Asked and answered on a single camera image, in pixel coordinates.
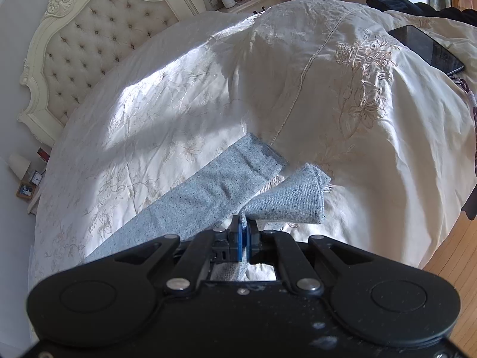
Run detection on wooden photo frame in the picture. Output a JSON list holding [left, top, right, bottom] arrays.
[[16, 182, 40, 200]]

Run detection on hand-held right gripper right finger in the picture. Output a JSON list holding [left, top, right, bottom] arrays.
[[246, 218, 377, 295]]

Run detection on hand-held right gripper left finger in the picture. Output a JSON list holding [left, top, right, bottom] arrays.
[[112, 214, 246, 294]]

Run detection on cream embroidered bedspread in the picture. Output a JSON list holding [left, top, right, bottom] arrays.
[[28, 0, 477, 340]]

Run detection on grey-blue knit pants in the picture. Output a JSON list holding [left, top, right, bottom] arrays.
[[84, 132, 334, 282]]

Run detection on white shade table lamp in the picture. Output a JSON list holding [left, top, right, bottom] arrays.
[[7, 153, 31, 181]]

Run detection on beaded cord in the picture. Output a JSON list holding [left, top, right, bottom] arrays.
[[453, 76, 477, 127]]

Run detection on black smartphone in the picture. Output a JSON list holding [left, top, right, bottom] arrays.
[[388, 24, 465, 76]]

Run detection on cream tufted headboard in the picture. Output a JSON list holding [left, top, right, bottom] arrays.
[[17, 0, 207, 148]]

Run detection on dark clothing pile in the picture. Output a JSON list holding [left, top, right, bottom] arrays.
[[365, 0, 477, 28]]

